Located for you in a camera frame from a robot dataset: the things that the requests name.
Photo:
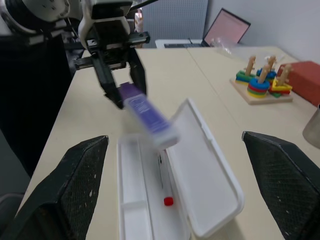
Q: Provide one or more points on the metal cup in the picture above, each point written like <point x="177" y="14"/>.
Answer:
<point x="312" y="130"/>

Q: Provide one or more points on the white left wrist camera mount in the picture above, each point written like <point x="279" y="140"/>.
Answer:
<point x="105" y="15"/>

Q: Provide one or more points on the grey partition panel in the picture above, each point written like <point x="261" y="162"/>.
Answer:
<point x="175" y="20"/>

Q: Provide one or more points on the black laptop with pink screen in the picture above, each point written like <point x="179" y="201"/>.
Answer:
<point x="225" y="27"/>

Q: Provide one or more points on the clear plastic bag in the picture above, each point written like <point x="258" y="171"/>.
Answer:
<point x="225" y="46"/>

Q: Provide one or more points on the white plastic pencil case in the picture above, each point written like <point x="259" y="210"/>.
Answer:
<point x="205" y="180"/>

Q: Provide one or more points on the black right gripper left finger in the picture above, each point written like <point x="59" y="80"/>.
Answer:
<point x="62" y="195"/>

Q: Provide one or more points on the red box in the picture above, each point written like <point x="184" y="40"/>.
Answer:
<point x="305" y="77"/>

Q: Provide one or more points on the green square piece stack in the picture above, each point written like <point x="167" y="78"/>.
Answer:
<point x="243" y="77"/>

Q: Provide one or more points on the blue piece stack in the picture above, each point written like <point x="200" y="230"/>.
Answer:
<point x="271" y="76"/>

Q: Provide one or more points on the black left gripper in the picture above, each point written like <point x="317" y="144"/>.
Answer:
<point x="112" y="51"/>

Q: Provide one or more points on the purple marker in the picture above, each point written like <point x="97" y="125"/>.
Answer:
<point x="147" y="113"/>

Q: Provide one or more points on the red marker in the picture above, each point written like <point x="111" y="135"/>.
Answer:
<point x="168" y="201"/>

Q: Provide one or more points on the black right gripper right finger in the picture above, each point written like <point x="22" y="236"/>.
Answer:
<point x="285" y="180"/>

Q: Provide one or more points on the yellow triangle piece stack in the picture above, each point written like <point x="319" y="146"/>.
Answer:
<point x="281" y="87"/>

